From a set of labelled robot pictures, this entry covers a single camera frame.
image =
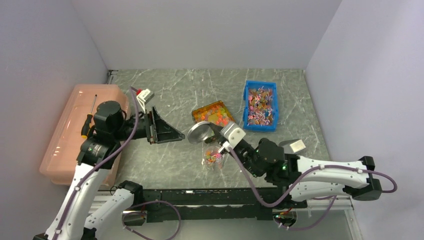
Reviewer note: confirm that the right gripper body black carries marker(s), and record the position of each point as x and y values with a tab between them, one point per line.
245	154

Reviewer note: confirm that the clear round lid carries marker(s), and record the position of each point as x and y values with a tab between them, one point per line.
199	132

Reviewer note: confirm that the clear plastic cup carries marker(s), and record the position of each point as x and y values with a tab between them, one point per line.
213	158

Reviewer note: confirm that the metal scoop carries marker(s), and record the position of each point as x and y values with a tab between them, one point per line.
293	146

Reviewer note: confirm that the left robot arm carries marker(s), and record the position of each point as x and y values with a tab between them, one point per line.
108	136

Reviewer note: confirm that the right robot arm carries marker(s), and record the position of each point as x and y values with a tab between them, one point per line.
302	177

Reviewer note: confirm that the candy tin with gummies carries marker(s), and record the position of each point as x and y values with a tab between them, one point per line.
216	113

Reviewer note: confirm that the blue bin of lollipops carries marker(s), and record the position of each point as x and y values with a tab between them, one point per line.
261	109

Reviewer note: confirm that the yellow black screwdriver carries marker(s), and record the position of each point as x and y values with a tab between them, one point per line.
87	123

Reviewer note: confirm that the pink plastic storage box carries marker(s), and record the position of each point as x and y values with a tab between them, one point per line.
60	158

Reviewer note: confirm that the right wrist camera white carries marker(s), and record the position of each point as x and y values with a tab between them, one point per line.
233	134

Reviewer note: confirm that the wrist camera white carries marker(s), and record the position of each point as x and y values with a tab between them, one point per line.
143	97
233	134

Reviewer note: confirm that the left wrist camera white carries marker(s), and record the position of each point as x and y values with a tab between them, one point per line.
143	97

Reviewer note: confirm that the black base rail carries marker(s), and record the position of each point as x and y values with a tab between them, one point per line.
158	205

